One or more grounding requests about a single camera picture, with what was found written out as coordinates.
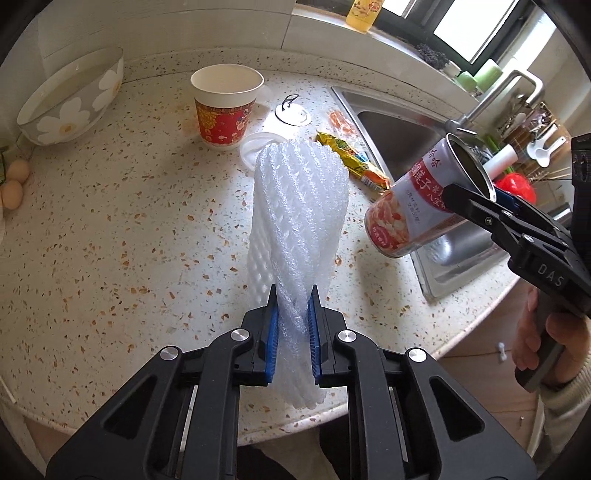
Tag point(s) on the chrome faucet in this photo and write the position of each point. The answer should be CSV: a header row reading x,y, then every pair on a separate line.
x,y
498,94

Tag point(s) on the red plastic ladle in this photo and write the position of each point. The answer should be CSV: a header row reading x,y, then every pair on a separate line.
x,y
519,187

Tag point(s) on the red and white food can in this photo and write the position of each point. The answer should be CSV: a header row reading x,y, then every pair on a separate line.
x,y
415,210

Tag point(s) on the yellow dish soap bottle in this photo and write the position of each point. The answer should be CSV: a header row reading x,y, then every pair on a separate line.
x,y
364,14

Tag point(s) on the white plastic spoon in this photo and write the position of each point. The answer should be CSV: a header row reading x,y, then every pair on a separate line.
x,y
545,152

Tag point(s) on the white foam fruit net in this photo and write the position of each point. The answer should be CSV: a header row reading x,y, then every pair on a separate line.
x,y
295,207

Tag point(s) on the dark framed window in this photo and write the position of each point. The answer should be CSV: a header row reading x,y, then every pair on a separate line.
x,y
438,18

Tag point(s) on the grey floral bowl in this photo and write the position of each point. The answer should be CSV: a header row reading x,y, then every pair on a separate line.
x,y
69,106

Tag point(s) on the white cabinet child lock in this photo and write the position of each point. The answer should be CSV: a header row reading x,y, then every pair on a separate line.
x,y
502,353

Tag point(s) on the white cylinder bottle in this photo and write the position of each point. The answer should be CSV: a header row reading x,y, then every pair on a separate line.
x,y
501,161

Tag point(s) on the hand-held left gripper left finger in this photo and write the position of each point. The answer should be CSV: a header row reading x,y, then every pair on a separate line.
x,y
272,344

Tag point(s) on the clear plastic lid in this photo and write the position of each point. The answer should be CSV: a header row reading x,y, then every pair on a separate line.
x,y
251,147

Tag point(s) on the dark scouring pad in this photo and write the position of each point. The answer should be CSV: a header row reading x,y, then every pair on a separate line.
x,y
431,56

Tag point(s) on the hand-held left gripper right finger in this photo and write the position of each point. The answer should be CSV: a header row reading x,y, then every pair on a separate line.
x,y
316,344

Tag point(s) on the yellow snack wrapper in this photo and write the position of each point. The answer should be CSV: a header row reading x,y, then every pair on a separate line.
x,y
353,159

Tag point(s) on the stainless steel sink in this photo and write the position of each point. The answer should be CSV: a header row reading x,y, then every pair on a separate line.
x,y
392,134

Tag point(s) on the person's right hand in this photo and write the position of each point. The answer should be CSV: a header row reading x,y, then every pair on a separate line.
x,y
570,337

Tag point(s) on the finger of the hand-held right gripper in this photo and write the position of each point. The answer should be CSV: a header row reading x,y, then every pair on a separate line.
x,y
475,210
508,196

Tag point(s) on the small pale green cup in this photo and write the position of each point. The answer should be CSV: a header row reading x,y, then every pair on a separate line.
x,y
466,81

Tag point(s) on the small glass jar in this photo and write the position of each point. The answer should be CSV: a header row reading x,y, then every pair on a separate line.
x,y
451,68

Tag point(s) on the white sink plug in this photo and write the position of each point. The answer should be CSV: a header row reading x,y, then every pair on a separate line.
x,y
294,114

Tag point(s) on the utensil drying rack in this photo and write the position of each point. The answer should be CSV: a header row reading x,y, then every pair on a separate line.
x,y
531,129

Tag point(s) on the red patterned paper cup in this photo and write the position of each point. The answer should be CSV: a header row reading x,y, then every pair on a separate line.
x,y
226,115

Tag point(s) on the orange snack wrapper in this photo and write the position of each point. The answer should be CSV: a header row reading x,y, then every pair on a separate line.
x,y
341,122

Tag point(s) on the person's right forearm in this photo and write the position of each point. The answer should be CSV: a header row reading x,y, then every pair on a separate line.
x,y
570,415

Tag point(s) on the green plastic cup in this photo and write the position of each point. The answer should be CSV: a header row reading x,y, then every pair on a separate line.
x,y
488,76

